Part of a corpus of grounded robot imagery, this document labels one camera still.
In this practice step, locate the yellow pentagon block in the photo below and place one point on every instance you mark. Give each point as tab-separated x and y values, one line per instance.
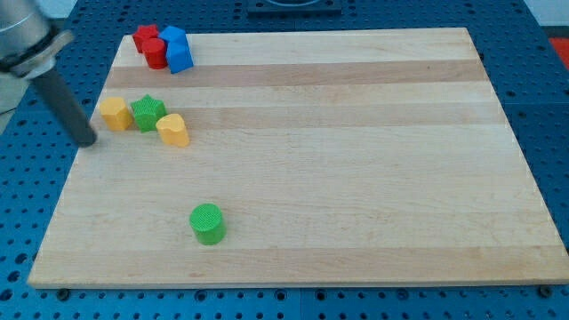
115	114

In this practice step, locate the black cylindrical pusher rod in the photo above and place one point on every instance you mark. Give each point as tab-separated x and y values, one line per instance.
61	101

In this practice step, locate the red star block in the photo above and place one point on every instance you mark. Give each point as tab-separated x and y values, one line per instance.
143	33

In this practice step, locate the red cylinder block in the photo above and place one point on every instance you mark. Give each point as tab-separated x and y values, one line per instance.
154	50

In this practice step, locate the wooden board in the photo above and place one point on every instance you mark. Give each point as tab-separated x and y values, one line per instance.
338	158

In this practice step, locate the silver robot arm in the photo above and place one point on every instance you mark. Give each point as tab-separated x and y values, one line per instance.
29	46

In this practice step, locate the blue cube block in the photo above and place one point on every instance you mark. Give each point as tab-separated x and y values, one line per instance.
172	34

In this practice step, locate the blue pentagon block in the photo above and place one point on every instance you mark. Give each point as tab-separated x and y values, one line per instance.
179	57

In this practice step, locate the green star block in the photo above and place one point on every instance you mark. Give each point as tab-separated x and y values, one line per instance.
147	111

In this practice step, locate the yellow heart block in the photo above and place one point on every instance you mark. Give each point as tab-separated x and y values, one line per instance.
173	131

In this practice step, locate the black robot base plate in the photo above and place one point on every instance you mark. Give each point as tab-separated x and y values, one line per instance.
266	7

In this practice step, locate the green cylinder block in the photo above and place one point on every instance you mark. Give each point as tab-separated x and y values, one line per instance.
207	223

